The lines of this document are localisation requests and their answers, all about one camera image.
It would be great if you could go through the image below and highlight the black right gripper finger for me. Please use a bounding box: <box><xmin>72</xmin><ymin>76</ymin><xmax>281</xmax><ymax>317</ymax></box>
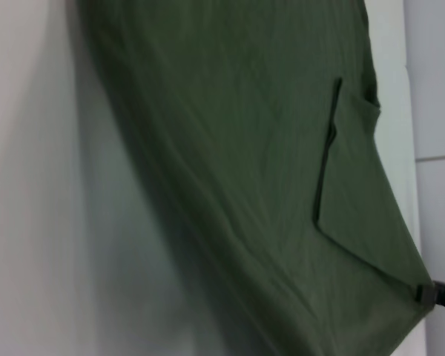
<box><xmin>415</xmin><ymin>280</ymin><xmax>445</xmax><ymax>312</ymax></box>

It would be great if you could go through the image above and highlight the dark green shirt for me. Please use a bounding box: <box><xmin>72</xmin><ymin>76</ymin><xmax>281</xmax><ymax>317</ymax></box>
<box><xmin>77</xmin><ymin>0</ymin><xmax>435</xmax><ymax>356</ymax></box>

